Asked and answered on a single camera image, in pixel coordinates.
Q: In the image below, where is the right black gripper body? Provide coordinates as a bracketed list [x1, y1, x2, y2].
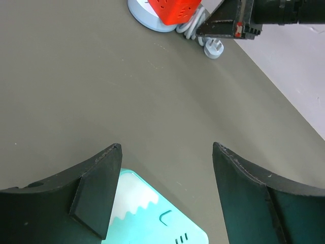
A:
[235, 1, 324, 40]

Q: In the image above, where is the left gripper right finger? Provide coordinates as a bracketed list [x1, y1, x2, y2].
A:
[212, 142, 324, 243]

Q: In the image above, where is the grey coiled cable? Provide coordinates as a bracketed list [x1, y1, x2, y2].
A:
[175, 6, 225, 60]

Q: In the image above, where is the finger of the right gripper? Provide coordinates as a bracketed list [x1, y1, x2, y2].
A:
[196, 0, 240, 38]

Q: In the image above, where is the red cube adapter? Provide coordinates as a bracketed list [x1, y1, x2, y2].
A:
[148, 0, 201, 25]

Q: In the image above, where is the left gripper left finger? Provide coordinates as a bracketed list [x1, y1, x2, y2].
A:
[1, 143, 122, 243]

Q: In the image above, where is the teal triangular power strip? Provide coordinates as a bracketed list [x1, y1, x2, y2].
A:
[102, 168, 209, 244]

